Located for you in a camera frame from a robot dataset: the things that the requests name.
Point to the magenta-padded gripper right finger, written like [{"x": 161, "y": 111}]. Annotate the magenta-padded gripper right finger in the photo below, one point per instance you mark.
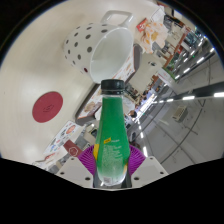
[{"x": 136, "y": 160}]

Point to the red sauce sachet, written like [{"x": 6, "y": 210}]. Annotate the red sauce sachet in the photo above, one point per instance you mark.
[{"x": 142, "y": 25}]

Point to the green drink bottle black cap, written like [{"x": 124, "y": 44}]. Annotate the green drink bottle black cap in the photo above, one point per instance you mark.
[{"x": 111, "y": 133}]

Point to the flat round red coaster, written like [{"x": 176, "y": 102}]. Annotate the flat round red coaster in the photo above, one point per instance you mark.
[{"x": 47, "y": 107}]

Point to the group of ceiling lights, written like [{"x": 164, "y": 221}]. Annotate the group of ceiling lights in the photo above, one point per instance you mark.
[{"x": 188, "y": 97}]

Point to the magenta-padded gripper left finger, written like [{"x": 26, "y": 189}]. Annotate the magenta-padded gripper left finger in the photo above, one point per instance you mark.
[{"x": 87, "y": 160}]

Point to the white polka-dot mug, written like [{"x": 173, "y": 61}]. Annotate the white polka-dot mug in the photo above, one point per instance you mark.
[{"x": 80, "y": 43}]

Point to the ceiling air conditioner unit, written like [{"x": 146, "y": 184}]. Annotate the ceiling air conditioner unit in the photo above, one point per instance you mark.
[{"x": 179, "y": 114}]

